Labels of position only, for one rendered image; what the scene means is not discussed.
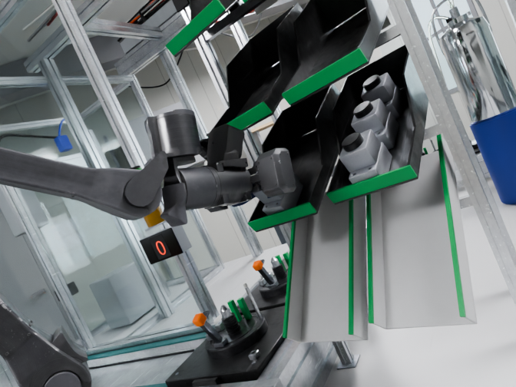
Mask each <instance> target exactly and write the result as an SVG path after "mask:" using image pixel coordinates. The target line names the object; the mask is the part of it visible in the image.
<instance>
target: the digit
mask: <svg viewBox="0 0 516 387"><path fill-rule="evenodd" d="M149 240H150V243H151V245H152V247H153V248H154V251H155V253H156V254H157V257H158V259H159V260H160V259H163V258H165V257H167V256H171V253H170V251H169V249H168V247H167V244H166V243H165V241H164V238H163V236H162V234H159V235H157V236H154V237H151V238H150V239H149Z"/></svg>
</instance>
